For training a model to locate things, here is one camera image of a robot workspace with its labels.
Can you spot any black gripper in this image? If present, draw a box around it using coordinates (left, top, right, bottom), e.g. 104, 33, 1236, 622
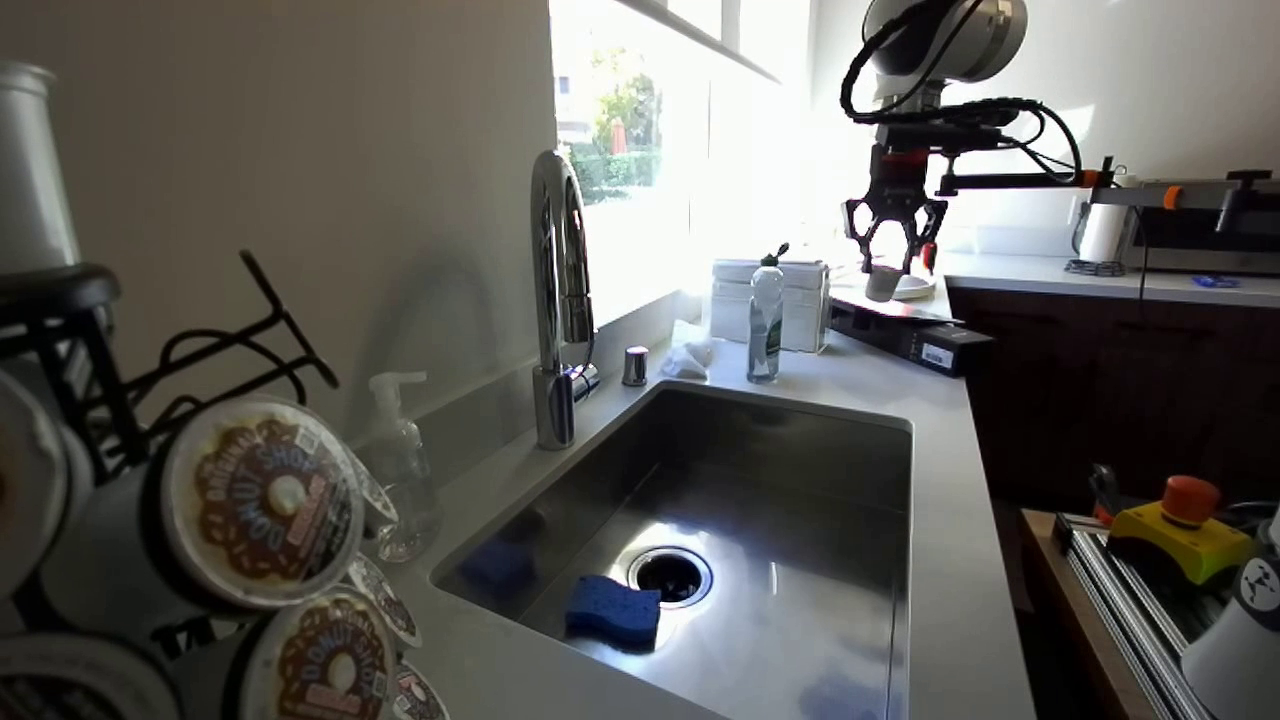
841, 129, 956, 280

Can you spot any white paper towel roll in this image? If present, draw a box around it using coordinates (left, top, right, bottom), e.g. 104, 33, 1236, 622
782, 257, 841, 355
706, 257, 765, 349

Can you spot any dish soap bottle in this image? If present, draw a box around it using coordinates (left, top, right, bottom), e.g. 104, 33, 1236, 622
740, 238, 796, 389

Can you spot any white cloth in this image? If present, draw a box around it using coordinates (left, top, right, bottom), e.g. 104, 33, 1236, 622
656, 316, 731, 389

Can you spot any dark wood cabinet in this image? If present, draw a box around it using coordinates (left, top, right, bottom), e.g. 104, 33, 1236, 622
946, 280, 1280, 512

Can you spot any small metal cup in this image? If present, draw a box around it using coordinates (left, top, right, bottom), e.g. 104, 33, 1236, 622
620, 338, 656, 397

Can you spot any silver metal appliance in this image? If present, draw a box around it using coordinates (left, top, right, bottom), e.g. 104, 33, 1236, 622
1116, 168, 1280, 280

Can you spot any stainless steel sink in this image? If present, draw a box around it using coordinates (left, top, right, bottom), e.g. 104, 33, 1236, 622
433, 374, 921, 720

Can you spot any chrome gooseneck faucet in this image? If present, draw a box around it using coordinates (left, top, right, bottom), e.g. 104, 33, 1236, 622
528, 142, 606, 457

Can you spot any robot mounting table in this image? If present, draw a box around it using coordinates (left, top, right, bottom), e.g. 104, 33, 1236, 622
1015, 505, 1216, 720

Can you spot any round sink drain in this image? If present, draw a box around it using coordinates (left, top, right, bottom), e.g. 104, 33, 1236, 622
615, 534, 721, 611

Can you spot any yellow emergency stop button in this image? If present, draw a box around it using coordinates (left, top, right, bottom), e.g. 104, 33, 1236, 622
1103, 472, 1259, 589

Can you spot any blue sponge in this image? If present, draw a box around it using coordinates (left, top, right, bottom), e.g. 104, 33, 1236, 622
561, 570, 668, 658

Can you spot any white tapered cup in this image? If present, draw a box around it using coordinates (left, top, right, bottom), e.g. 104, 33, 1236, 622
0, 57, 87, 275

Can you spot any dark lid coffee pod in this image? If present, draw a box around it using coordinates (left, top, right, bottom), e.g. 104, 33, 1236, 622
0, 633, 184, 720
0, 371, 80, 603

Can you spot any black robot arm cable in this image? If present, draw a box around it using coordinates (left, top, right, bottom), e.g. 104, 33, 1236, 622
836, 0, 1088, 182

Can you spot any white window frame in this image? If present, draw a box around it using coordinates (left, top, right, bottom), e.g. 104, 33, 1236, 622
549, 0, 855, 330

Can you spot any black wire pod carousel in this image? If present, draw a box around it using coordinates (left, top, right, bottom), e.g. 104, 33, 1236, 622
0, 248, 345, 720

